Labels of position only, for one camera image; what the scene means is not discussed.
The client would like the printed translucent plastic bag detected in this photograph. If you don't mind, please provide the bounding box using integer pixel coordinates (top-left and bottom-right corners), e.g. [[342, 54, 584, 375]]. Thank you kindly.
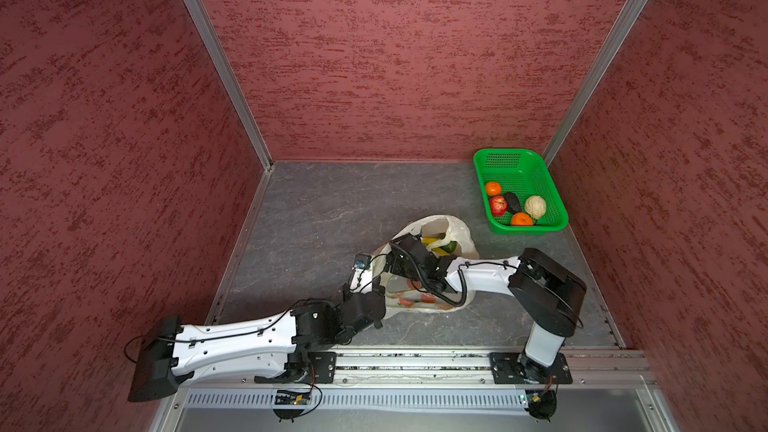
[[372, 215, 478, 317]]

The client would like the red apple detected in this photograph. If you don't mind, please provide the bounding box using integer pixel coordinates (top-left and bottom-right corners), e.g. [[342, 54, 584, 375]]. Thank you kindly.
[[489, 195, 508, 217]]

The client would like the dark avocado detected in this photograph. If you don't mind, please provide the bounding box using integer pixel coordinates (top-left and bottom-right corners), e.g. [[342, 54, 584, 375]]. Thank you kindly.
[[502, 192, 523, 214]]

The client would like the large orange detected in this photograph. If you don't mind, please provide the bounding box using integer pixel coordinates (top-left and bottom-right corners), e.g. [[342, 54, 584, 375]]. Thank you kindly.
[[510, 212, 535, 227]]

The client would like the green plastic basket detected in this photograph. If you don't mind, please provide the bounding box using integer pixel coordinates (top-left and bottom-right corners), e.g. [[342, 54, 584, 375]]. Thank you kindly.
[[473, 149, 569, 236]]

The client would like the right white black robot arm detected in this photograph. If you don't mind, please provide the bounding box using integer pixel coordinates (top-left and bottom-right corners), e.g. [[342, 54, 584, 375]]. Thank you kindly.
[[384, 242, 587, 387]]

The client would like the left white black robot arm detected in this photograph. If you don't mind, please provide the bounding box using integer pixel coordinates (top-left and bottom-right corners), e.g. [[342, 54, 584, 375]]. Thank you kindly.
[[128, 279, 386, 403]]

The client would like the beige bumpy round fruit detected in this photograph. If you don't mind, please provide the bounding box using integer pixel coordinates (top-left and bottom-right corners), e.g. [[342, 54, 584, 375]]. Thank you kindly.
[[524, 195, 548, 222]]

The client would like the yellow banana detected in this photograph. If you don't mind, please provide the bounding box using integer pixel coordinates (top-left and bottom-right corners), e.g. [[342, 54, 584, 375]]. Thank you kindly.
[[421, 237, 445, 250]]

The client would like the green lime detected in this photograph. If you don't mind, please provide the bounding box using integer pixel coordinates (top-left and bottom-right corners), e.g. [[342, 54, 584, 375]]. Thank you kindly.
[[440, 241, 458, 254]]

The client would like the small orange tangerine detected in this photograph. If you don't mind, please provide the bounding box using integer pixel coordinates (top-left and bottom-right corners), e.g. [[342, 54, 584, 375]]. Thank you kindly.
[[485, 181, 503, 197]]

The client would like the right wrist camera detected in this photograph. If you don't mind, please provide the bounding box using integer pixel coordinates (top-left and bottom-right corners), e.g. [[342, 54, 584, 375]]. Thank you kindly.
[[390, 233, 439, 274]]

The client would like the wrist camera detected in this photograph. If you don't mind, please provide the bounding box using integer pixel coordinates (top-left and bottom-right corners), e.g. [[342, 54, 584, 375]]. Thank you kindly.
[[390, 233, 439, 274], [348, 254, 373, 293]]

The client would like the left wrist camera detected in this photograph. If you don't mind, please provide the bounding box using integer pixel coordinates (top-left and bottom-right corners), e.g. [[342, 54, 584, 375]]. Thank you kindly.
[[348, 254, 373, 293]]

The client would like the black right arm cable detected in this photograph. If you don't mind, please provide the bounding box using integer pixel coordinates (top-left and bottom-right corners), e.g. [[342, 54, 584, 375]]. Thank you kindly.
[[388, 241, 469, 308]]

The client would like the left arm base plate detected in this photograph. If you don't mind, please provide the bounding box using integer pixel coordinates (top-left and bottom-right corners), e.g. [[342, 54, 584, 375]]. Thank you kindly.
[[253, 351, 337, 385]]

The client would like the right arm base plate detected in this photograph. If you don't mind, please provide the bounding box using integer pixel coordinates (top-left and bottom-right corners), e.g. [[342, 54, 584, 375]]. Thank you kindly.
[[488, 352, 573, 386]]

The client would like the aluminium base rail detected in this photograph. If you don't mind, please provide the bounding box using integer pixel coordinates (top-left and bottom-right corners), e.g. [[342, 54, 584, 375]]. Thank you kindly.
[[182, 347, 658, 389]]

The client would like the left aluminium corner post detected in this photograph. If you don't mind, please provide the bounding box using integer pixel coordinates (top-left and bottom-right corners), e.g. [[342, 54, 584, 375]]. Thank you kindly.
[[183, 0, 274, 173]]

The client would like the aluminium corner post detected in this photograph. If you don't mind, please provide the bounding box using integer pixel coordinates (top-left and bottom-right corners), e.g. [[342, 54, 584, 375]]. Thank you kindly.
[[543, 0, 649, 166], [183, 0, 274, 173]]

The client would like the right aluminium corner post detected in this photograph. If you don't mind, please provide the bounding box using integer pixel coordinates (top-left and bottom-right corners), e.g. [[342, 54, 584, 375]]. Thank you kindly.
[[543, 0, 649, 166]]

